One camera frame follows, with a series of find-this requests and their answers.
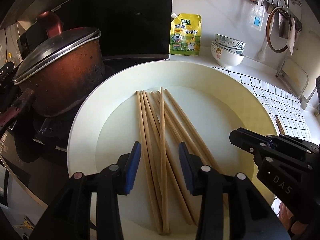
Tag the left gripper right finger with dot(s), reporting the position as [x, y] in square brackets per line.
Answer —
[250, 215]

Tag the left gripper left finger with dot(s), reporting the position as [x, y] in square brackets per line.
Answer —
[68, 216]

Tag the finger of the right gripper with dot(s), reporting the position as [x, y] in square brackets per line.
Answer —
[285, 143]
[257, 145]

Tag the wooden chopstick six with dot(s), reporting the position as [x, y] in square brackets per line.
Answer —
[194, 139]

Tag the wooden chopstick five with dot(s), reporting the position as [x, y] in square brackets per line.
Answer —
[175, 128]

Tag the wooden chopstick one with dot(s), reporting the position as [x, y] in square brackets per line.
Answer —
[151, 188]

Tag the wooden chopstick four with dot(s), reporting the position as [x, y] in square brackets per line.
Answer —
[181, 191]

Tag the wooden chopstick two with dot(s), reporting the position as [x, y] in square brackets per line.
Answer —
[151, 143]

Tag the wooden chopstick three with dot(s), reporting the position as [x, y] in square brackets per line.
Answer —
[165, 215]

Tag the person's hand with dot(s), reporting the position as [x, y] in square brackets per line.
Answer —
[287, 219]

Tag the chopstick in basin one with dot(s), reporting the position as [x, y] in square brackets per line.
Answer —
[281, 130]

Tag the checkered white tablecloth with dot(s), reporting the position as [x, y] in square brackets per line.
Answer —
[277, 102]

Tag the metal rack with board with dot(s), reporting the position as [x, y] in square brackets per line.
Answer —
[293, 76]

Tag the white ceramic bowl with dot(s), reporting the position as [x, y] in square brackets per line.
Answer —
[225, 58]

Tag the blue patterned bowl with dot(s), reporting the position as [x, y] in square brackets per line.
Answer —
[236, 51]
[229, 42]

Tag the white hanging cloth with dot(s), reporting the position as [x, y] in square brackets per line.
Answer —
[291, 36]

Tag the yellow green seasoning pouch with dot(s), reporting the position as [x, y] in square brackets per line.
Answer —
[185, 34]

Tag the red cooking pot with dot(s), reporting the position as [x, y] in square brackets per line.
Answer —
[61, 85]

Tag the round wooden hoop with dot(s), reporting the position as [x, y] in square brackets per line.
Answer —
[282, 18]

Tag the glass pot lid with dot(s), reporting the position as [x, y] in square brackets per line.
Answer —
[52, 49]

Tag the white wall pipe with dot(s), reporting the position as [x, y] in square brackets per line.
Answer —
[262, 52]

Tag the wall hook rail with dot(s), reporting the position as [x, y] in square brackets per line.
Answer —
[275, 2]

